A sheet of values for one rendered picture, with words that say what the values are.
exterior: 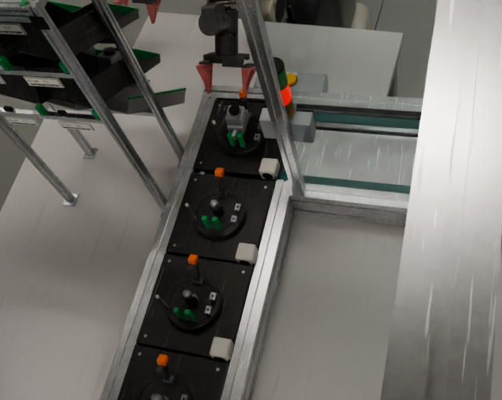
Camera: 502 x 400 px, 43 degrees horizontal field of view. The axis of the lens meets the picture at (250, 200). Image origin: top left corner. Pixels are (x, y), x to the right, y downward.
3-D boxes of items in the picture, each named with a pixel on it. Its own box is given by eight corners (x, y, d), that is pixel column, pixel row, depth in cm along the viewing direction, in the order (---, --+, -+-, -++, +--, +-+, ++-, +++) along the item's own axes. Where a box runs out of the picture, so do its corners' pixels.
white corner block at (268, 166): (264, 164, 174) (262, 156, 171) (281, 166, 173) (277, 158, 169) (260, 179, 172) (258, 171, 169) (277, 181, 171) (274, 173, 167)
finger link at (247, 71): (248, 98, 156) (249, 59, 153) (221, 96, 158) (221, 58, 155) (257, 94, 162) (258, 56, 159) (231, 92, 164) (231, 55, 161)
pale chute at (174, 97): (147, 94, 191) (148, 79, 189) (185, 103, 186) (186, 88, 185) (86, 104, 166) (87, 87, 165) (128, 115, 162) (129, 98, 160)
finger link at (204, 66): (222, 97, 158) (221, 58, 155) (195, 94, 160) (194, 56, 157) (231, 92, 164) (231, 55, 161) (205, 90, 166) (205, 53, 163)
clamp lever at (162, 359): (165, 374, 146) (159, 353, 141) (174, 375, 145) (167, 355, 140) (159, 386, 143) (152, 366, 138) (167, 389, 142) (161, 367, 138)
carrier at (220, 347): (166, 255, 166) (151, 234, 156) (254, 269, 159) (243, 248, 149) (138, 345, 156) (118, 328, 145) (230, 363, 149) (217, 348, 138)
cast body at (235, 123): (235, 114, 175) (228, 98, 169) (250, 116, 174) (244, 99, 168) (227, 140, 172) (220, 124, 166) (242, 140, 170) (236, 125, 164)
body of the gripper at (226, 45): (241, 64, 154) (241, 32, 151) (202, 62, 157) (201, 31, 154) (250, 61, 160) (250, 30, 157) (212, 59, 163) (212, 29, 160)
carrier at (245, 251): (193, 176, 177) (179, 151, 166) (275, 185, 170) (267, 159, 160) (167, 255, 166) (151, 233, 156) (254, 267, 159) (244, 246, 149)
